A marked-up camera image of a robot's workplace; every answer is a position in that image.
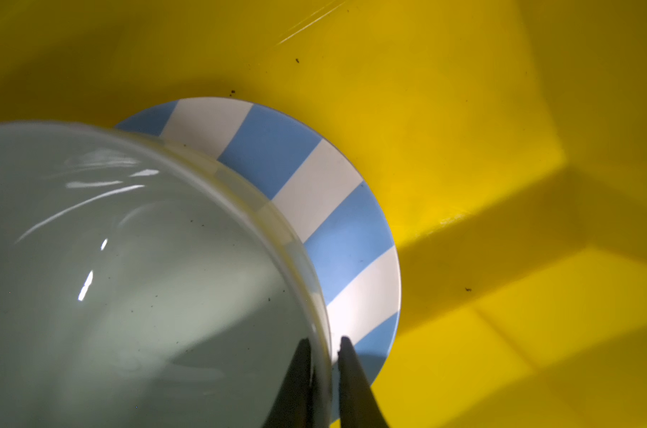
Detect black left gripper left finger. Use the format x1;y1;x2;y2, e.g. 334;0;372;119
263;339;313;428

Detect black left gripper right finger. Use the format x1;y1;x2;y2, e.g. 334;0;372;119
338;336;389;428

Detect light green bowl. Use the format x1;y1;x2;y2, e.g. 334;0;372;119
0;122;332;427

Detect yellow plastic bin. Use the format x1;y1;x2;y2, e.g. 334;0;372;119
0;1;647;427

